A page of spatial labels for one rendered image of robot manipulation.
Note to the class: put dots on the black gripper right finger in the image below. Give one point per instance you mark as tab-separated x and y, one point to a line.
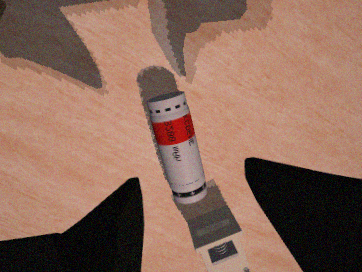
318	215

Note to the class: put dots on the silver battery with red label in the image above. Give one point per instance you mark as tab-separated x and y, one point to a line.
174	132

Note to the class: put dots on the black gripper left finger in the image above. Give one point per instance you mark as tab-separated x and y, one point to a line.
108	239

